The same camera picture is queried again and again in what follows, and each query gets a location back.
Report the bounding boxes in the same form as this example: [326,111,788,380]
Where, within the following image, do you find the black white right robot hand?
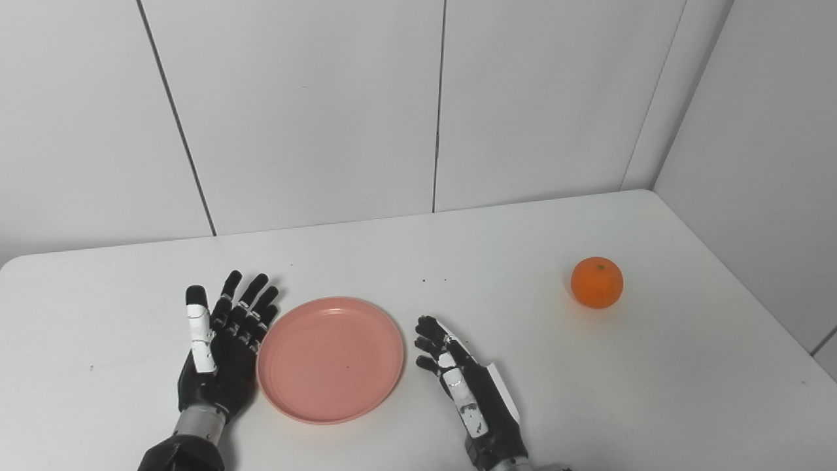
[414,315,529,470]

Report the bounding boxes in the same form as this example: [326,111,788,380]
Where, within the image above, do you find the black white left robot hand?
[178,270,281,423]

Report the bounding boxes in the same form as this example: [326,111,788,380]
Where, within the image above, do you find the pink round plate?
[256,297,405,425]

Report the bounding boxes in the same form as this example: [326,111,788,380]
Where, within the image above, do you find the orange fruit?
[570,256,624,309]

